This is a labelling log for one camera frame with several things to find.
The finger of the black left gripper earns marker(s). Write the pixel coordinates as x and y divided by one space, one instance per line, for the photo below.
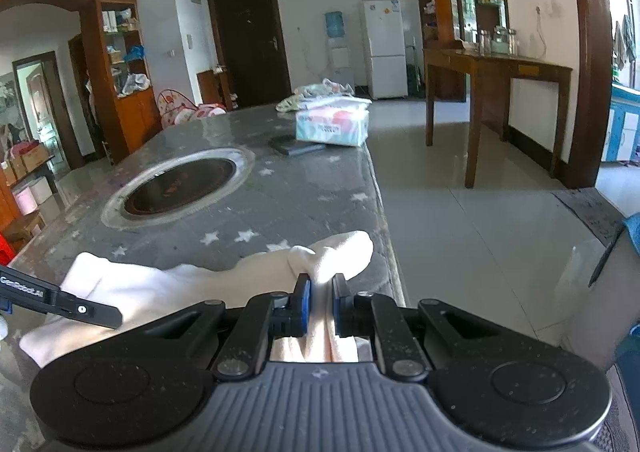
86 311

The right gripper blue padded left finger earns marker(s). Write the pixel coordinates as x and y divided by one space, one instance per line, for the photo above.
248 333

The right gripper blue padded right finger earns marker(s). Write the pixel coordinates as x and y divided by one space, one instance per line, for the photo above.
387 327

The white sweatshirt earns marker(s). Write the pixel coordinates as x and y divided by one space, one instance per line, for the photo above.
145 294

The pink folding fan chair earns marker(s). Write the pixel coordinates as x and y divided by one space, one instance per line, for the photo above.
176 109

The red plastic stool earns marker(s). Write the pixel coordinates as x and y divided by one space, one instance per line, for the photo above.
7 253

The cardboard boxes stack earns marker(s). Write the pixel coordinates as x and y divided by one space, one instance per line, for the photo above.
23 159

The grey star tablecloth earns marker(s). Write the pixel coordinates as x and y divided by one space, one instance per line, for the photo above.
272 202

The round black table inset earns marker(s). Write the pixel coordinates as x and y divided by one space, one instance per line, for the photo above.
179 186

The tissue box pack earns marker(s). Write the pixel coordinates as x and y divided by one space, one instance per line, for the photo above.
344 122

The wooden shelf cabinet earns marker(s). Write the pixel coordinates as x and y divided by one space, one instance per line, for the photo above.
113 78

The water dispenser with blue bottle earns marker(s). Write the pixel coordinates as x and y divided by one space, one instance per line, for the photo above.
340 65

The dark wooden side table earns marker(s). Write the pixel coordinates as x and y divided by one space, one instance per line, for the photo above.
491 79

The white refrigerator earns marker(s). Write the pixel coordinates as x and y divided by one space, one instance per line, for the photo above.
385 49

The dark entrance door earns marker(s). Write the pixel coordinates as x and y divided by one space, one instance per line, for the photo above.
250 45

